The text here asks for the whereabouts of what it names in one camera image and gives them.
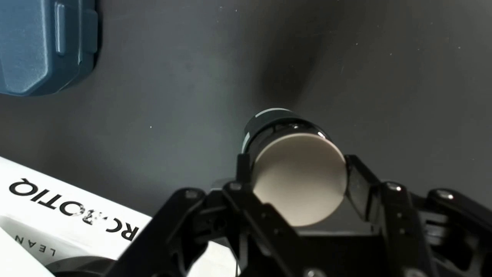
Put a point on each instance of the dark bottle with brown cap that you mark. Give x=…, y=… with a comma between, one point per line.
x=300, y=179

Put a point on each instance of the blue plastic case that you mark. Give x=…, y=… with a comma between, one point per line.
x=40, y=46

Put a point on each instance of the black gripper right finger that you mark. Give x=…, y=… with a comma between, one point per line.
x=435, y=236

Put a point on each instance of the white Robotiq cardboard box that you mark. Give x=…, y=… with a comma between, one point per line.
x=55, y=220

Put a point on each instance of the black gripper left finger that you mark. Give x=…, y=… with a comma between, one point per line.
x=220, y=236

